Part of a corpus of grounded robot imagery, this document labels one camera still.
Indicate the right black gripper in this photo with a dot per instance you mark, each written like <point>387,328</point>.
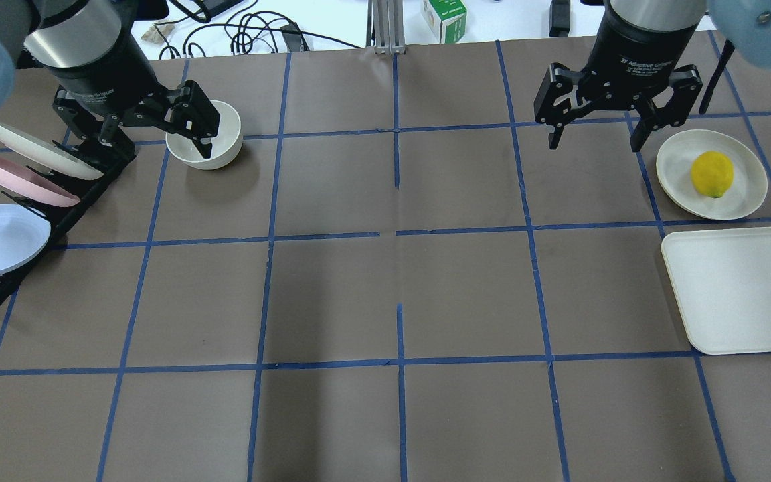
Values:
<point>636,47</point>

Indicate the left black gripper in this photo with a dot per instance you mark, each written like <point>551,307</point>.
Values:
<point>100,75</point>

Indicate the white ceramic bowl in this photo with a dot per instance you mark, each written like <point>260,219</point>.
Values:
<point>224,147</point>

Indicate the yellow lemon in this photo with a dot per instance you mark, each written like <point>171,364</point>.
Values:
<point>712,174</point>

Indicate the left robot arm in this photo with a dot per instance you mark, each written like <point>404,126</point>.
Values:
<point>65,34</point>

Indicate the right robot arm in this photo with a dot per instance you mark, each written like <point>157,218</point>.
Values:
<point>746,26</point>

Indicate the black dish rack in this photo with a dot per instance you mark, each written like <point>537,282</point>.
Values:
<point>62,219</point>

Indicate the black device on table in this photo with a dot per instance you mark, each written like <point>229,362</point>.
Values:
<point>559,18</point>

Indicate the cream plate in rack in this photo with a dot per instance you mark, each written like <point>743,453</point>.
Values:
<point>44,153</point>

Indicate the pink plate in rack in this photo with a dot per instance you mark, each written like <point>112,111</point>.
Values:
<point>25,182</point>

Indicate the cream round plate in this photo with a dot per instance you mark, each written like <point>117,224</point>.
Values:
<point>745,188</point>

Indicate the green white box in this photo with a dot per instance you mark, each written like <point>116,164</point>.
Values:
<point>447,20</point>

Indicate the white rectangular tray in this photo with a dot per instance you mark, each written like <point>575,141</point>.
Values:
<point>721,281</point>

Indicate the aluminium frame post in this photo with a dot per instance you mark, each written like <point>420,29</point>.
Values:
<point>385,28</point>

